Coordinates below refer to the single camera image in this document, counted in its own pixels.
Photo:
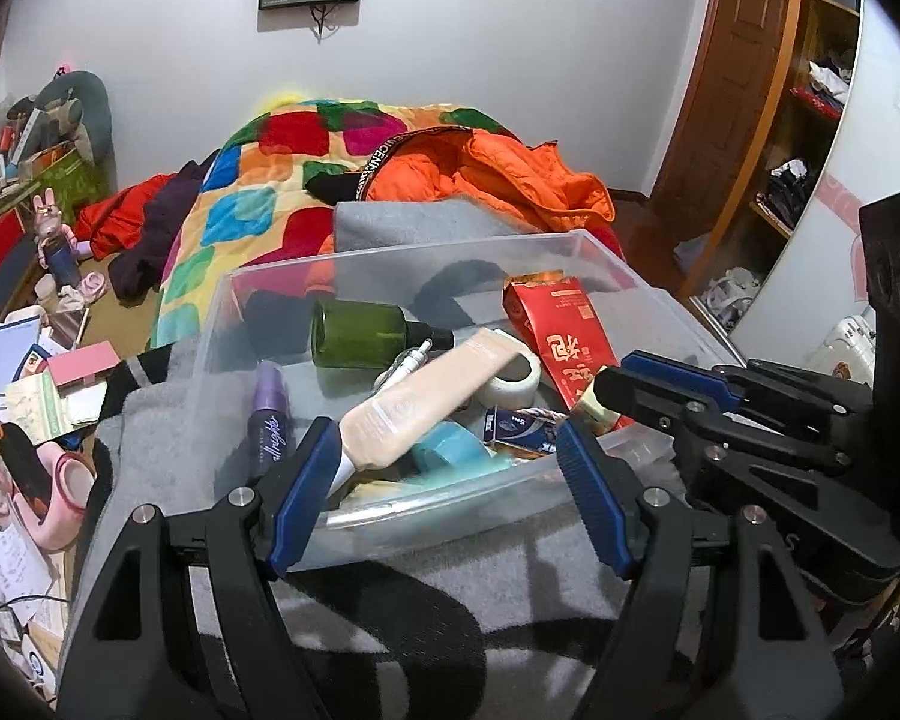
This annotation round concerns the white pen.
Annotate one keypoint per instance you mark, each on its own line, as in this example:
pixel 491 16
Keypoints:
pixel 405 364

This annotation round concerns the clear plastic storage box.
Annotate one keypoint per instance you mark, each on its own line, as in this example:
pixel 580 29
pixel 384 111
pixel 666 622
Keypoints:
pixel 435 525

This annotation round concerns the pair of white sandals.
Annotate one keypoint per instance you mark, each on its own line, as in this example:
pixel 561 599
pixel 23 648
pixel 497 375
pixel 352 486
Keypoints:
pixel 731 289

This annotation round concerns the red garment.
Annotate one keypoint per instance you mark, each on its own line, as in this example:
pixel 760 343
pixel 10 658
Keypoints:
pixel 116 217

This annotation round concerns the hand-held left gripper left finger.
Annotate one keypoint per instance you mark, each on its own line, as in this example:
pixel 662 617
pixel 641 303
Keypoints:
pixel 304 495

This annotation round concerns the colourful patchwork quilt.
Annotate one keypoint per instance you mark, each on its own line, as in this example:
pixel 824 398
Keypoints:
pixel 255 210

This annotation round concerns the white panel with pink print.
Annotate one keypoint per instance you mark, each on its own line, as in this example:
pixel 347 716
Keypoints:
pixel 840 165

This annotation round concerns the brown wooden door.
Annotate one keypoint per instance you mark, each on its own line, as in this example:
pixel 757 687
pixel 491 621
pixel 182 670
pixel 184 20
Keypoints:
pixel 727 82

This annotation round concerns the red packet with gold print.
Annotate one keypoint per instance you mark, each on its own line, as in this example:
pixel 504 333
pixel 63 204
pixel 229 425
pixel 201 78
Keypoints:
pixel 562 330

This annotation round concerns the green plastic bottle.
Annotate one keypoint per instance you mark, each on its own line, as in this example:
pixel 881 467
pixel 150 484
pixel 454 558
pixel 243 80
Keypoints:
pixel 356 334

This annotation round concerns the small blue box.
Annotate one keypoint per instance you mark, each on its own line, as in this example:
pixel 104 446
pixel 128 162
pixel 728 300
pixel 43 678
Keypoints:
pixel 521 427

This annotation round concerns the small pink slippers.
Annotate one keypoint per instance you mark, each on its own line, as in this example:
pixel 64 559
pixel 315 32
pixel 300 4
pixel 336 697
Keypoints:
pixel 92 286

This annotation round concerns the dark purple garment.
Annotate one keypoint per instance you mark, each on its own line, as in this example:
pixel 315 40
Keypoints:
pixel 161 240

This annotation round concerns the wooden open shelf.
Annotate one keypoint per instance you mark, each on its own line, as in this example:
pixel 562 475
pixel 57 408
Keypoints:
pixel 810 120

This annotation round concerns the white tape roll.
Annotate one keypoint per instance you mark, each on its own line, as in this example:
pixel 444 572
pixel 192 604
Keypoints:
pixel 521 386

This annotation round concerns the white handwritten paper sheets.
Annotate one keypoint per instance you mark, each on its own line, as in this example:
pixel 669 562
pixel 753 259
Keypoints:
pixel 11 562

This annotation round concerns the pink rabbit toy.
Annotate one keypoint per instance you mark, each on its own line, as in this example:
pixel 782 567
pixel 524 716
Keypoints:
pixel 56 240

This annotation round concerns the green paper booklet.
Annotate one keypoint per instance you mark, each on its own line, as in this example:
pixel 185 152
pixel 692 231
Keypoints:
pixel 45 405

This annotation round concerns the pale blue book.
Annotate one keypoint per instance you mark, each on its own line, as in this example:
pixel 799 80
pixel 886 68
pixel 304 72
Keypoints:
pixel 0 360

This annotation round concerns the white rounded object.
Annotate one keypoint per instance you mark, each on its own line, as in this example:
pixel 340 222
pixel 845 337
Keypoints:
pixel 844 352

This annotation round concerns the orange puffer jacket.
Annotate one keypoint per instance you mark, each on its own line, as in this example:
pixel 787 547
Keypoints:
pixel 510 180

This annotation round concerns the purple spray bottle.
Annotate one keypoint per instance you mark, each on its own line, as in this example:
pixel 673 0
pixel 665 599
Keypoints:
pixel 270 427

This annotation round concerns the grey-green plush cushion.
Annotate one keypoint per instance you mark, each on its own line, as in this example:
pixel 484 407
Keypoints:
pixel 90 101

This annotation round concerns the teal tape roll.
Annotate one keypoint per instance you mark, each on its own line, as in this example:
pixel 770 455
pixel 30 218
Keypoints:
pixel 450 450

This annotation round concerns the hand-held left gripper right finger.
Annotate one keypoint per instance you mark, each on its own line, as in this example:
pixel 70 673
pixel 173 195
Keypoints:
pixel 596 502

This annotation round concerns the beige cream tube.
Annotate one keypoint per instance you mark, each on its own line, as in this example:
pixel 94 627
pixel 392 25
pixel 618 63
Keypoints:
pixel 420 405

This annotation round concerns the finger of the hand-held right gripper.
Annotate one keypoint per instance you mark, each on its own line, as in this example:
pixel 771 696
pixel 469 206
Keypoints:
pixel 634 397
pixel 675 375

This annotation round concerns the pink flat box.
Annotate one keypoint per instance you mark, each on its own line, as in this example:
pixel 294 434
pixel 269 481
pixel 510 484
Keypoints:
pixel 82 364

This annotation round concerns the green cardboard box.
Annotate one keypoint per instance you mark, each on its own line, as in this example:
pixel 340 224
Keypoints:
pixel 75 184

